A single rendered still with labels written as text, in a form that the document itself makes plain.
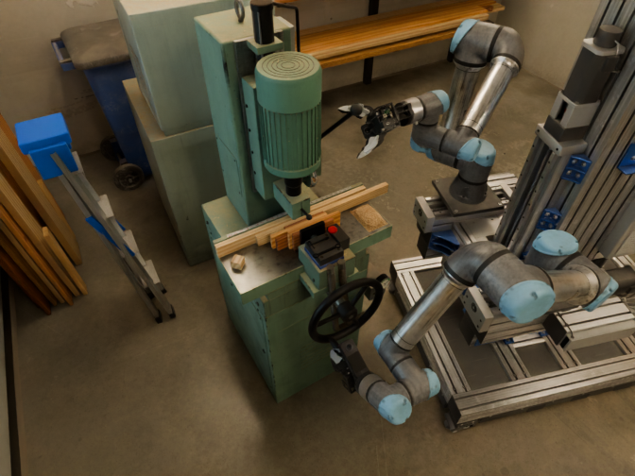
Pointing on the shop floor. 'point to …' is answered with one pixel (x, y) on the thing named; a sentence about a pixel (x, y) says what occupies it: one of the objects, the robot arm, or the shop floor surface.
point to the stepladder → (89, 202)
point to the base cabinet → (284, 338)
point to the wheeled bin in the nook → (109, 93)
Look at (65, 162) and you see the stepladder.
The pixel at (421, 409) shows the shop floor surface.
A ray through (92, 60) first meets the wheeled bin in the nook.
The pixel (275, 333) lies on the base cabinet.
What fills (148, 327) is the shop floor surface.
